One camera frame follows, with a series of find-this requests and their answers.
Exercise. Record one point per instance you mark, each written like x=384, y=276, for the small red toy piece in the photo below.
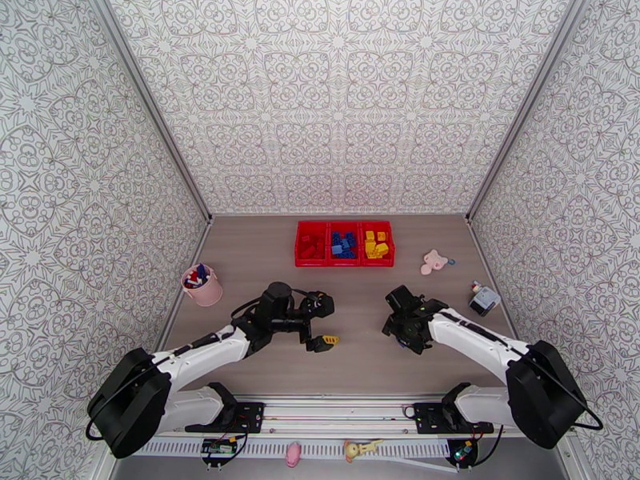
x=190, y=282

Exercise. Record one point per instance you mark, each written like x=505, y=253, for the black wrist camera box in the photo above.
x=400, y=297
x=321, y=304

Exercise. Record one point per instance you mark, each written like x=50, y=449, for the small blue toy piece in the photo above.
x=201, y=270

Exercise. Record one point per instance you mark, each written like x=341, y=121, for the aluminium corner post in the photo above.
x=520, y=111
x=155, y=111

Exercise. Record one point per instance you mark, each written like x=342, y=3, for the pink toy bucket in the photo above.
x=205, y=293

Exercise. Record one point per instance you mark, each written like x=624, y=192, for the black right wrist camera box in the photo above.
x=400, y=297

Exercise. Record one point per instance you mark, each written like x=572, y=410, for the small green circuit board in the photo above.
x=462, y=451
x=218, y=447

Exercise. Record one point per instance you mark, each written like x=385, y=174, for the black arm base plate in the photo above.
x=250, y=416
x=427, y=418

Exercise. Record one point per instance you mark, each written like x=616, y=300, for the small white red-capped bottle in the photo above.
x=476, y=286

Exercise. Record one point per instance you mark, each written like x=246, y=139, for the pink plush toy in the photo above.
x=434, y=261

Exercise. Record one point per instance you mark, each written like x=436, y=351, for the red three-compartment plastic bin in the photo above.
x=327, y=262

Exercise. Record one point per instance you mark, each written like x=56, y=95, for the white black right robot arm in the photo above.
x=475, y=336

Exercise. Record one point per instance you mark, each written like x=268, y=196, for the aluminium side rail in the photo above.
x=202, y=243
x=478, y=243

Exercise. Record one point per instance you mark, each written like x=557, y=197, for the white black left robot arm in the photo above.
x=200, y=351

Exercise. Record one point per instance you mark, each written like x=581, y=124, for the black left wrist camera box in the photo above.
x=321, y=304

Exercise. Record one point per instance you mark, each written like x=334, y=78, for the grey white box device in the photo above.
x=486, y=301

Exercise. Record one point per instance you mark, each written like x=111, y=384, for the small pink toy figure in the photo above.
x=293, y=456

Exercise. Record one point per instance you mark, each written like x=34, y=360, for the yellow lego brick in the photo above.
x=370, y=236
x=371, y=250
x=382, y=236
x=383, y=249

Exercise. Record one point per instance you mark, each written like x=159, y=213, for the small yellow toy figure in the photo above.
x=352, y=451

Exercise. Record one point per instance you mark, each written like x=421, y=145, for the white flat strip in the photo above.
x=425, y=466

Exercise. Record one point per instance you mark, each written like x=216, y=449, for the aluminium rail frame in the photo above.
x=340, y=416

